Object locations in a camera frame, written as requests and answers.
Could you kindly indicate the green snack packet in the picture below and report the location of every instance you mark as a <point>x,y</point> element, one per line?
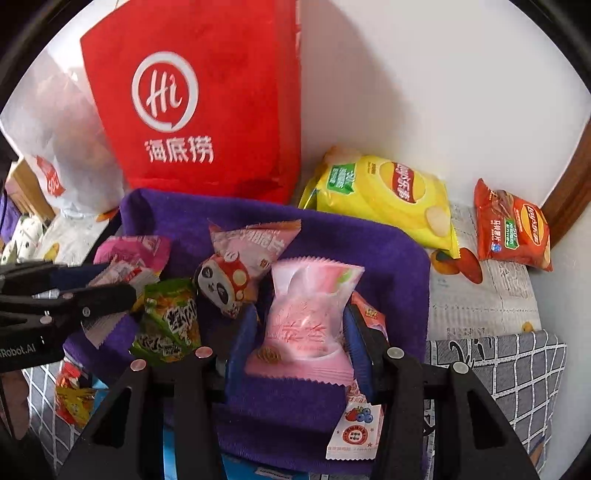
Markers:
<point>168,323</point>

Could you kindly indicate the fruit print table cover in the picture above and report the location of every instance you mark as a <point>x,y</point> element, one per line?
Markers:
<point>475,300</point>

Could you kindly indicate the wooden door frame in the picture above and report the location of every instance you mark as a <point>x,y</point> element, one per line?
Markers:
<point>570,203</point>

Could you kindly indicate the white floral pillow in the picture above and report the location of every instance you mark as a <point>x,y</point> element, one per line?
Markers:
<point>23,240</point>

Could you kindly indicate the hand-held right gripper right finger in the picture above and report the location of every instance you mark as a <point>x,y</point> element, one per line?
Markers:
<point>358,341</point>

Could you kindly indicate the light pink peach snack packet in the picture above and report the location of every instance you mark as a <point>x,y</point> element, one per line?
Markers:
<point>304,323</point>

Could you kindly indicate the grey plaid tablecloth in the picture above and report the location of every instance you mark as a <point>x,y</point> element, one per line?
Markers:
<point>498,369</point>

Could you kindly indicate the purple towel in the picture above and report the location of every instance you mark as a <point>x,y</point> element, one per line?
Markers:
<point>323,240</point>

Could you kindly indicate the white plastic bag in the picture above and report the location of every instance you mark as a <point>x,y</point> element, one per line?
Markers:
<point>69,138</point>

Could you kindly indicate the yellow triangular snack packet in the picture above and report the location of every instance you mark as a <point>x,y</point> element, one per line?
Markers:
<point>76,406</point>

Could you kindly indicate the yellow chips bag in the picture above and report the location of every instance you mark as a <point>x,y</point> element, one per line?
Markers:
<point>378,203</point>

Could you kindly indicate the orange chips bag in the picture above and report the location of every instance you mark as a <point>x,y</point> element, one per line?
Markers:
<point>512,226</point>

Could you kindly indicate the white berry snack packet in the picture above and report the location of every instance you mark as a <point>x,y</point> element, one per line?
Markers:
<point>355,429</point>

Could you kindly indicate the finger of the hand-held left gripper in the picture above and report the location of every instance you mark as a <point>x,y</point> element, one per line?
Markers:
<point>69,277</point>
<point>101,300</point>

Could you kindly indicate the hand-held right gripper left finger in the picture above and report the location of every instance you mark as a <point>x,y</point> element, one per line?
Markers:
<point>240,350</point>

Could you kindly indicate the red orange snack packet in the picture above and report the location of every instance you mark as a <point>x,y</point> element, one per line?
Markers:
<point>371,314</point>

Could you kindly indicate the silver snack packet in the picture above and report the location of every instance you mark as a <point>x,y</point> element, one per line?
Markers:
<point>104,332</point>

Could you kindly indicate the pink panda snack packet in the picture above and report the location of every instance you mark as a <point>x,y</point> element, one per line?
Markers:
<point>240,263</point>

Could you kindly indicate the red paper bag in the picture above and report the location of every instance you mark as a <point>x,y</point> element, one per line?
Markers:
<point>231,69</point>

